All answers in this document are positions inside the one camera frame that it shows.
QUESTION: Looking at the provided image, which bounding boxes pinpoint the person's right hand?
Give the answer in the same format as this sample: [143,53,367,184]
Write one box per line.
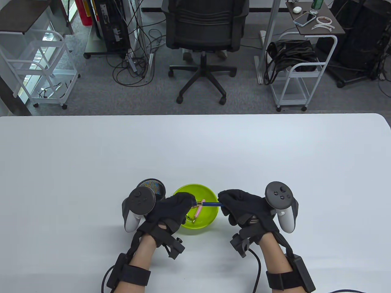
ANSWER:
[217,190,280,244]

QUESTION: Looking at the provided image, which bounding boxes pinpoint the person's left hand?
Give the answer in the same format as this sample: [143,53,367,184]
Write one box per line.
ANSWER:
[137,193,197,248]

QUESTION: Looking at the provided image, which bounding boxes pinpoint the pink fountain pen barrel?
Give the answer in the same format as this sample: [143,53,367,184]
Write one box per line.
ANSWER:
[193,200,206,222]

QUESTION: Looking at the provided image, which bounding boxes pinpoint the grey and white controller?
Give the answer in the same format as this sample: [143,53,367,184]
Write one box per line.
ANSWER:
[122,187,157,233]
[265,181,299,234]

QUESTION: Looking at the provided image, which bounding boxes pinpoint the person's right forearm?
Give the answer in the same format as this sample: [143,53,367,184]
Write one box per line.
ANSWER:
[258,233,297,293]

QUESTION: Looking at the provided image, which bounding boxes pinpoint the person's left forearm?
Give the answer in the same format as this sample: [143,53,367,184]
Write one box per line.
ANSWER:
[118,235,158,293]

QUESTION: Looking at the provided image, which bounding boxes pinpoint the black mesh pen holder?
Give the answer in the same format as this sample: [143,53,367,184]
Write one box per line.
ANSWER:
[137,179,166,199]

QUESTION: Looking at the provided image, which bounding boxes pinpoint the lime green plastic bowl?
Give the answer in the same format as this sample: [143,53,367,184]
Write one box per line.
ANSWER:
[173,183,219,235]

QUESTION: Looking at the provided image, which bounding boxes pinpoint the black wrist sensor box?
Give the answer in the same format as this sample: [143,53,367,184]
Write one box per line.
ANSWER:
[106,253,130,289]
[287,255,316,293]

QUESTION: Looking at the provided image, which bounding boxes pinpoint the dark power strip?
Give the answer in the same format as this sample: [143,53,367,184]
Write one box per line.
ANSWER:
[127,52,138,73]

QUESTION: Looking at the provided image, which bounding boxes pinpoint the black bag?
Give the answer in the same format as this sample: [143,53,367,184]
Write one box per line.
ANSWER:
[263,40,320,85]

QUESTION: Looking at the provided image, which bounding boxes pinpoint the white desk leg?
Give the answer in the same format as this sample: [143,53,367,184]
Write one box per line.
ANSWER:
[130,0,154,83]
[254,0,281,85]

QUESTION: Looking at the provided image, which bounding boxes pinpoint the black office chair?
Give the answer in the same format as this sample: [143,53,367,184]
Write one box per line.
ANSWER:
[162,0,250,106]

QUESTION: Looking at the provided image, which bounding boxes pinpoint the grey wheeled platform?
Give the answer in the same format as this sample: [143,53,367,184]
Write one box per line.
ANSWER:
[83,29,135,59]

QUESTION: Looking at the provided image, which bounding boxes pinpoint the white side table brown top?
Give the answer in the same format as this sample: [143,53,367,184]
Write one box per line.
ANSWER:
[269,0,345,112]

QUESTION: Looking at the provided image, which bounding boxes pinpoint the black computer tower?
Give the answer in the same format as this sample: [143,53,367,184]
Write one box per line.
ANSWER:
[91,0,132,54]

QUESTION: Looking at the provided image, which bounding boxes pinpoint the smartphone with light case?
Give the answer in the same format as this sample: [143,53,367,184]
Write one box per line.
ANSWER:
[293,12,316,27]

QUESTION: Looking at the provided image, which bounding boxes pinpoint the red fire extinguisher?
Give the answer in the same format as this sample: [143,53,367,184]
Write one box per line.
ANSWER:
[75,0,92,26]

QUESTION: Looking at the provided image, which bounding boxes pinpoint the white cart with brown top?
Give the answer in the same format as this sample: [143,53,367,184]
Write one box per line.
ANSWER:
[0,0,81,110]

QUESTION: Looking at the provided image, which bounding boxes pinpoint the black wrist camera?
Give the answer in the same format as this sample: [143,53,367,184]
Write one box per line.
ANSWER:
[230,233,249,258]
[166,237,186,260]

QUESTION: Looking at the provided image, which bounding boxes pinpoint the thin black camera cable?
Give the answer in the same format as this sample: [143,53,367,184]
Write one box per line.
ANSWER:
[248,249,262,293]

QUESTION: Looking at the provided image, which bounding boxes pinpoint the black wrist strap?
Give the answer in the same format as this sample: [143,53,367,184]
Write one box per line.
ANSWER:
[266,270,298,290]
[121,264,152,286]

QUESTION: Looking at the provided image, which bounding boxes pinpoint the bundle of black floor cables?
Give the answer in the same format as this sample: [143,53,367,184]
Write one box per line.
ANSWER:
[105,0,171,87]

